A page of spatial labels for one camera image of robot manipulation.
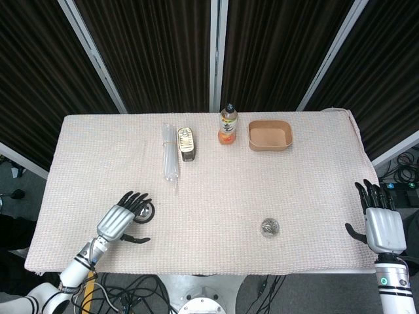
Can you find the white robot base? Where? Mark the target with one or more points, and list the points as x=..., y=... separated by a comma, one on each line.
x=202, y=299

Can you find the bundle of clear plastic straws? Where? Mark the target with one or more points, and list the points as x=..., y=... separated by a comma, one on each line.
x=171, y=153

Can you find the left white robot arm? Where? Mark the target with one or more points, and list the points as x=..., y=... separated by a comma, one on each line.
x=70, y=274

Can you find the beige woven tablecloth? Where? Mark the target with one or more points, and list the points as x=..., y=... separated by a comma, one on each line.
x=209, y=196

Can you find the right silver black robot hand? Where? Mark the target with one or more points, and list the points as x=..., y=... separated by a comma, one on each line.
x=384, y=229

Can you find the orange tea drink bottle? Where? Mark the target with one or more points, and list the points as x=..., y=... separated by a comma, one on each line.
x=228, y=125

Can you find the brown paper food box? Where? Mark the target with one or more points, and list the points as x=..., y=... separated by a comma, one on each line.
x=270, y=135

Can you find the gold rectangular tin can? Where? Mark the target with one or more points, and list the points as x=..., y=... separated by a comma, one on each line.
x=186, y=144

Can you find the black power strip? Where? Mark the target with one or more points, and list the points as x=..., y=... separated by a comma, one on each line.
x=401, y=193

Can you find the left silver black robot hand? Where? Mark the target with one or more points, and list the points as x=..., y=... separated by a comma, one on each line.
x=115, y=221

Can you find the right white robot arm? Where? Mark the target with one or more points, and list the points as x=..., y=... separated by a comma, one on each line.
x=394, y=284

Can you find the crumpled foil ball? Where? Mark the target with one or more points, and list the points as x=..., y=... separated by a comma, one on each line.
x=270, y=227

